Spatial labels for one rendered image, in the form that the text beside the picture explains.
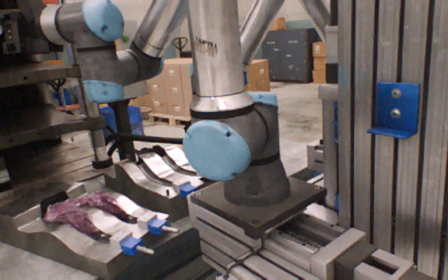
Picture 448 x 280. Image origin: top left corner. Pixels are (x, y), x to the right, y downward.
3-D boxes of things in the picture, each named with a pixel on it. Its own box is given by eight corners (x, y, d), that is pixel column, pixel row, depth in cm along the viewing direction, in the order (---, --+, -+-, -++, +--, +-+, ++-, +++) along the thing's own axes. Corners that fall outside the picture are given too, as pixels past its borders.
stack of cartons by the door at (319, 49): (358, 82, 759) (358, 39, 734) (349, 85, 738) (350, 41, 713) (320, 80, 819) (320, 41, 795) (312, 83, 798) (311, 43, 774)
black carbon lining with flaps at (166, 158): (205, 179, 138) (202, 155, 135) (169, 194, 128) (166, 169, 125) (155, 160, 163) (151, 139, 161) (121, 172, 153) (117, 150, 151)
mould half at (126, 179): (230, 194, 140) (226, 160, 136) (173, 222, 123) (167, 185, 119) (157, 166, 176) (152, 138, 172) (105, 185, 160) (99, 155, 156)
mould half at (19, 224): (172, 230, 119) (166, 199, 116) (110, 281, 98) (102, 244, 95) (68, 205, 144) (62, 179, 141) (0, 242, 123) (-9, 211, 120)
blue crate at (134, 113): (144, 121, 519) (141, 106, 512) (118, 129, 490) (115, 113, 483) (118, 118, 557) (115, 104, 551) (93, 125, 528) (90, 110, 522)
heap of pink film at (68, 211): (134, 212, 120) (130, 190, 118) (89, 242, 106) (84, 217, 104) (79, 201, 134) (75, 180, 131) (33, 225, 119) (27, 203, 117)
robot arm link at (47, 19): (51, 1, 71) (84, 7, 79) (34, 3, 73) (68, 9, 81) (57, 42, 73) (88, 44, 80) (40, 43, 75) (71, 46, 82)
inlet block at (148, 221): (184, 235, 110) (182, 218, 109) (174, 244, 106) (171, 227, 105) (150, 226, 117) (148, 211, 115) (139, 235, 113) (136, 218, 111)
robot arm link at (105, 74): (143, 93, 83) (134, 41, 79) (109, 105, 73) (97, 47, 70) (114, 93, 86) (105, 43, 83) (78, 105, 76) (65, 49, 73)
